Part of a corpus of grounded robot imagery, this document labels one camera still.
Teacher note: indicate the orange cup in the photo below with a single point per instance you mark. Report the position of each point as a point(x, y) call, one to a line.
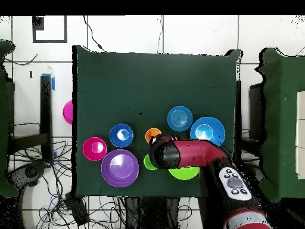
point(151, 133)

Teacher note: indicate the large light blue bowl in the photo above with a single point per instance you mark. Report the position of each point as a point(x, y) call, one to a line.
point(207, 128)

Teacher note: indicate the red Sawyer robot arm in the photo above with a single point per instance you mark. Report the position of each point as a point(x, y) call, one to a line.
point(190, 152)

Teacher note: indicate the white box stack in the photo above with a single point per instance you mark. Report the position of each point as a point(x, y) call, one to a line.
point(301, 133)

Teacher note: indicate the small light blue bowl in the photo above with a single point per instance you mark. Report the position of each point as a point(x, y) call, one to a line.
point(180, 118)

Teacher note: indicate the small dark blue bowl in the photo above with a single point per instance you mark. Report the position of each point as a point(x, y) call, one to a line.
point(121, 136)

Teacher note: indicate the green cup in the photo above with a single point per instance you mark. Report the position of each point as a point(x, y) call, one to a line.
point(147, 163)

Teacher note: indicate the dark green table cloth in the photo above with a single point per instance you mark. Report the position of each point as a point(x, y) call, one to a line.
point(143, 83)

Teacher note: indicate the large purple bowl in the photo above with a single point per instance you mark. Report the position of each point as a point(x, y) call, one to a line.
point(119, 169)

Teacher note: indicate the large green bowl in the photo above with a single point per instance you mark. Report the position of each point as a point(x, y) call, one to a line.
point(183, 173)

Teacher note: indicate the small pink bowl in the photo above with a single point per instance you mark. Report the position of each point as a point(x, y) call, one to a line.
point(94, 149)

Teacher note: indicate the magenta bowl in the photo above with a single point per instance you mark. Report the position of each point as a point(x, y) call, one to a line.
point(68, 112)

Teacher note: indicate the black metal stand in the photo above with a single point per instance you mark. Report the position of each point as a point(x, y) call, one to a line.
point(46, 107)

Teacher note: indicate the black power strip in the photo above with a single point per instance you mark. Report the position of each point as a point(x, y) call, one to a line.
point(77, 210)

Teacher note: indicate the neighbouring green table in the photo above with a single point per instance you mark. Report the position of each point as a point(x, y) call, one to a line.
point(281, 119)
point(3, 119)

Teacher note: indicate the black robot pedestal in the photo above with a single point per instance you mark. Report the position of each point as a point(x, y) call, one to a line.
point(152, 214)

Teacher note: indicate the black square frame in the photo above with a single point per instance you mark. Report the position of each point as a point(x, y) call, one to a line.
point(65, 28)

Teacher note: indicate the black pedestal leg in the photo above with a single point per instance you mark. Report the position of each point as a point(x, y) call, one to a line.
point(26, 173)

